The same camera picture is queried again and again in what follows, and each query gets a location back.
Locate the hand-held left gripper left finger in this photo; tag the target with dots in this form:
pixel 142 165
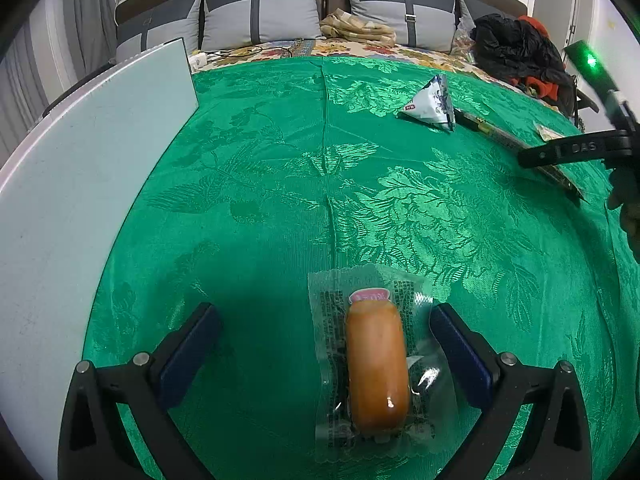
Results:
pixel 187 360

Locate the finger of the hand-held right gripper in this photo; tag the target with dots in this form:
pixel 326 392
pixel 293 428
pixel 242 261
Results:
pixel 555 152

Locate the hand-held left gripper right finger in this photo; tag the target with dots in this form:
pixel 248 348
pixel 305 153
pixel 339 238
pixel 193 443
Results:
pixel 462 360

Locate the long black snack packet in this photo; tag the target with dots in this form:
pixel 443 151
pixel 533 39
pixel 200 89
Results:
pixel 500 132

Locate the sausage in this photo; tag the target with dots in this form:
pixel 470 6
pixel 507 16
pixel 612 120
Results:
pixel 375 360

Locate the person's right hand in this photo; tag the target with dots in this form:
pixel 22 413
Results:
pixel 631 195

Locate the red garment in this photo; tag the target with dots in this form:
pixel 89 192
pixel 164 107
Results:
pixel 542 87

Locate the black jacket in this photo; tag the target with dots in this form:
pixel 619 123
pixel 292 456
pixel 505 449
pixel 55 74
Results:
pixel 520 50

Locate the white triangular snack packet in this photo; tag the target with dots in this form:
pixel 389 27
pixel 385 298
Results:
pixel 432 105

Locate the grey pillow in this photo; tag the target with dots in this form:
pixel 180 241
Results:
pixel 160 30
pixel 380 15
pixel 280 15
pixel 472 12

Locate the clear plastic bag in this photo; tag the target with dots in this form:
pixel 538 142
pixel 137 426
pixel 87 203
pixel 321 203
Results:
pixel 462 45

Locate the green floral blanket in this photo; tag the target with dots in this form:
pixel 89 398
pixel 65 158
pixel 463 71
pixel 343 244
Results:
pixel 260 200

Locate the floral bedsheet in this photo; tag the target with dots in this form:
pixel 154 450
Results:
pixel 410 52

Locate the white panel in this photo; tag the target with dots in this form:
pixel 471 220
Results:
pixel 75 210

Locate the beige folded cloth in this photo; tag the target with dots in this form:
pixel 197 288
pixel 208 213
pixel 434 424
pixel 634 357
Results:
pixel 357 27

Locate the white power strip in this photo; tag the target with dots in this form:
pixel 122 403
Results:
pixel 199 60

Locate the grey curtain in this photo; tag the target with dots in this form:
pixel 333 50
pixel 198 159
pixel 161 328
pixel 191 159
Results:
pixel 55 40

